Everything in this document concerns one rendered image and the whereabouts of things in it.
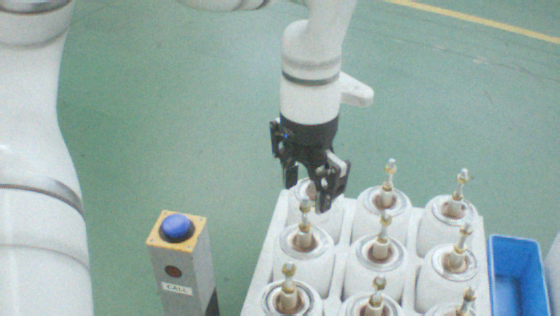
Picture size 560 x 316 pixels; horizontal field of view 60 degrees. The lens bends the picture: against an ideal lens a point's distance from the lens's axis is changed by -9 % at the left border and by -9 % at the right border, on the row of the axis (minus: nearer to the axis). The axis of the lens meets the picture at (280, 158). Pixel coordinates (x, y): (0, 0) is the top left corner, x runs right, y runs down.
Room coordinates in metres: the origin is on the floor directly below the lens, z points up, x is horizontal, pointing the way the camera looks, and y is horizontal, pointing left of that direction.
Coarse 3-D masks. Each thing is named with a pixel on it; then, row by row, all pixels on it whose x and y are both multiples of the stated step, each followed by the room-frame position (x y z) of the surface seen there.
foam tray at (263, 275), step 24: (288, 192) 0.75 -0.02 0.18; (480, 216) 0.68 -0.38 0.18; (408, 240) 0.62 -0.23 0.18; (480, 240) 0.62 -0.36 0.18; (264, 264) 0.57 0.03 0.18; (336, 264) 0.57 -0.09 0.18; (336, 288) 0.52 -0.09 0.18; (408, 288) 0.51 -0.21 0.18; (480, 288) 0.51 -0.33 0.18; (336, 312) 0.47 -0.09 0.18; (408, 312) 0.47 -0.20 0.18; (480, 312) 0.46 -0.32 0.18
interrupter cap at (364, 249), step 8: (360, 240) 0.55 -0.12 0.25; (368, 240) 0.55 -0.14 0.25; (392, 240) 0.55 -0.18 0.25; (360, 248) 0.54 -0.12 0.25; (368, 248) 0.54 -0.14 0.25; (392, 248) 0.54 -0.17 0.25; (400, 248) 0.54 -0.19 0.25; (360, 256) 0.52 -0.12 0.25; (368, 256) 0.52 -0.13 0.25; (392, 256) 0.52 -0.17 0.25; (400, 256) 0.52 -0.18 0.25; (368, 264) 0.51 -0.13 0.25; (376, 264) 0.50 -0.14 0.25; (384, 264) 0.50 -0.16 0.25; (392, 264) 0.50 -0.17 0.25; (400, 264) 0.51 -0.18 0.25
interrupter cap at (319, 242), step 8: (296, 224) 0.59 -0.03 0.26; (288, 232) 0.57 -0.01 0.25; (296, 232) 0.57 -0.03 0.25; (312, 232) 0.57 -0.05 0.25; (320, 232) 0.57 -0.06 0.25; (280, 240) 0.56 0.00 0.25; (288, 240) 0.56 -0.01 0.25; (312, 240) 0.56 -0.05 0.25; (320, 240) 0.56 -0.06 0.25; (288, 248) 0.54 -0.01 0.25; (296, 248) 0.54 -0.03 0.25; (304, 248) 0.54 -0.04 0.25; (312, 248) 0.54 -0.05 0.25; (320, 248) 0.54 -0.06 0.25; (296, 256) 0.52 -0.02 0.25; (304, 256) 0.52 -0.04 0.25; (312, 256) 0.52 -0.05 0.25
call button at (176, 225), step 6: (168, 216) 0.53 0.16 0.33; (174, 216) 0.53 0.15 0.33; (180, 216) 0.53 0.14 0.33; (186, 216) 0.53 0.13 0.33; (162, 222) 0.52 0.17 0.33; (168, 222) 0.52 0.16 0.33; (174, 222) 0.52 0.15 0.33; (180, 222) 0.52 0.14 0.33; (186, 222) 0.52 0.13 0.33; (162, 228) 0.51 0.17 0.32; (168, 228) 0.51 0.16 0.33; (174, 228) 0.51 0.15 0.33; (180, 228) 0.51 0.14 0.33; (186, 228) 0.51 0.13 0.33; (168, 234) 0.50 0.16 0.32; (174, 234) 0.50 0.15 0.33; (180, 234) 0.50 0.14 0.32
